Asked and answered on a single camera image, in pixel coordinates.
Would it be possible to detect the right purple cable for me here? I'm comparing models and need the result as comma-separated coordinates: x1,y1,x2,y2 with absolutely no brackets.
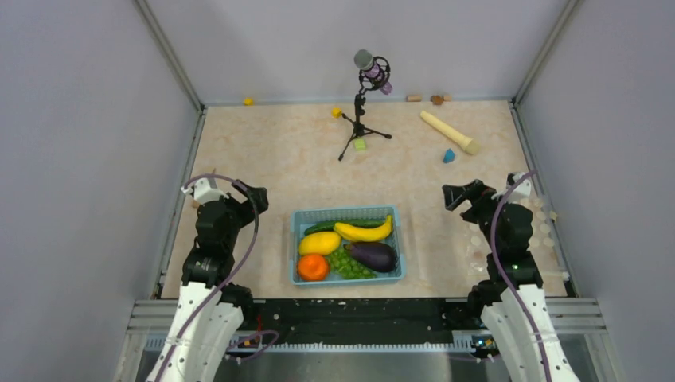
448,168,555,382

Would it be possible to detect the green grapes bunch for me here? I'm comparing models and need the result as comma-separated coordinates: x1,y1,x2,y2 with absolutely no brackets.
326,248,377,279

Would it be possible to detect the purple cable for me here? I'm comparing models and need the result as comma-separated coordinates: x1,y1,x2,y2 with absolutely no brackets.
153,173,280,382
448,168,555,382

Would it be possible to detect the microphone on tripod stand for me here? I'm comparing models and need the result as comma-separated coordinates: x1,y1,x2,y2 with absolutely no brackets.
337,49,394,162

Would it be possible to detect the green cucumber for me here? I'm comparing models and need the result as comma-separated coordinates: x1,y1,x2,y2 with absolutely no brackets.
304,219,384,236

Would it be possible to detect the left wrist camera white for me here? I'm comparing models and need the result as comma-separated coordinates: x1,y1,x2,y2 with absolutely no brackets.
181,177,226,205

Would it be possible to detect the blue plastic basket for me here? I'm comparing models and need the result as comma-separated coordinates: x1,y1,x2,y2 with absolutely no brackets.
288,205,408,288

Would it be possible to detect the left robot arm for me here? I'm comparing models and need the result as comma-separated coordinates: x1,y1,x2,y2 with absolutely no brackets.
147,175,269,381

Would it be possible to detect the brown wooden block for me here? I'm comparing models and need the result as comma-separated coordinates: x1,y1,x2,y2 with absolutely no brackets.
430,94,452,106

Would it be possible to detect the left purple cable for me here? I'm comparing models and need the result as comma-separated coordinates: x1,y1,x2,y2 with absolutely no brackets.
153,173,280,382

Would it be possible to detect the yellow banana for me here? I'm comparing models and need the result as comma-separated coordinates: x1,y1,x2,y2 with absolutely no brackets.
334,215,393,242

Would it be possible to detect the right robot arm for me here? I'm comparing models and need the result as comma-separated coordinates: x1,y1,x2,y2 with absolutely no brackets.
442,173,579,381

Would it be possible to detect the purple eggplant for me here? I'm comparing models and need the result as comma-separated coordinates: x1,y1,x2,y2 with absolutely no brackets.
343,242,397,273

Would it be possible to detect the wooden rolling pin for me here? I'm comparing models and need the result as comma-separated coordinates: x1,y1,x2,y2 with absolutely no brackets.
419,111,481,155

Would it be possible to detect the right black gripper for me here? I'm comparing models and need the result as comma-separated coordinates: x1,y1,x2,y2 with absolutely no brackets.
443,178,516,251

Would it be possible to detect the light green cube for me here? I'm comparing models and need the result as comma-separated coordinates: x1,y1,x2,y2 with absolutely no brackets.
353,138,367,151

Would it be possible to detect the orange fruit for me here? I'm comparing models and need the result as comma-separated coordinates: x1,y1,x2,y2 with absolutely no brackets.
297,254,330,282

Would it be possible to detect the blue toy block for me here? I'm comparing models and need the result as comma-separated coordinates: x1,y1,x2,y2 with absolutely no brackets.
443,149,456,164

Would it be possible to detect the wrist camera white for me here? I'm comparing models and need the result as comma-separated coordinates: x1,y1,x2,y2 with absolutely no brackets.
507,172,533,203
181,177,226,205

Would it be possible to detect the yellow mango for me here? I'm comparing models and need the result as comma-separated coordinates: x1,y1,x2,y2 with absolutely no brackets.
298,232,342,256

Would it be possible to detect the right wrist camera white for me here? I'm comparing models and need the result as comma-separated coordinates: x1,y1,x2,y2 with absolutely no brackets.
507,172,533,203

